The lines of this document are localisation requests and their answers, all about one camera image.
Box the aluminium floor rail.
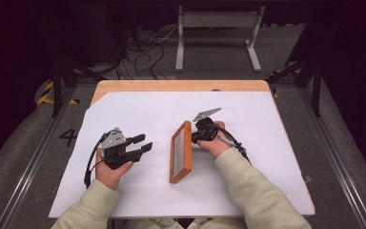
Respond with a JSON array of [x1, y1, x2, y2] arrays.
[[0, 85, 78, 229], [298, 85, 366, 229]]

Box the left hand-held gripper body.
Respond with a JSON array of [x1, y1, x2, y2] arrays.
[[98, 127, 142, 171]]

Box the black floor cables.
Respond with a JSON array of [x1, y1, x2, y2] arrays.
[[116, 27, 179, 81]]

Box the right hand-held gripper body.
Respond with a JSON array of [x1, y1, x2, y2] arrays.
[[191, 107, 223, 145]]

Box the white metal stand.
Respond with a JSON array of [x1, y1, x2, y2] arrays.
[[174, 5, 266, 73]]

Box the wooden picture frame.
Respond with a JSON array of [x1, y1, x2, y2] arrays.
[[169, 119, 193, 185]]

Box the person's right hand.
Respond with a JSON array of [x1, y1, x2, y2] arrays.
[[197, 120, 234, 159]]

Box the person's left hand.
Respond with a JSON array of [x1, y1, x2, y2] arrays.
[[94, 148, 134, 192]]

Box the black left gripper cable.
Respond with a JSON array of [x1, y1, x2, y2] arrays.
[[83, 133, 109, 189]]

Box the black metal stand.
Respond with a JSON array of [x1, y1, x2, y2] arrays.
[[48, 56, 107, 118], [266, 56, 324, 117]]

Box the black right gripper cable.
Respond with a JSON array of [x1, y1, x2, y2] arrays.
[[214, 123, 253, 165]]

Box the white paper sheet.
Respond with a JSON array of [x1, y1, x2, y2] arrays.
[[48, 91, 316, 219]]

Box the yellow black striped tape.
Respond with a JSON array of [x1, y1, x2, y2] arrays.
[[36, 80, 80, 106]]

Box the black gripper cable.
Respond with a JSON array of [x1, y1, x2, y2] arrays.
[[214, 123, 253, 165], [83, 133, 109, 189]]

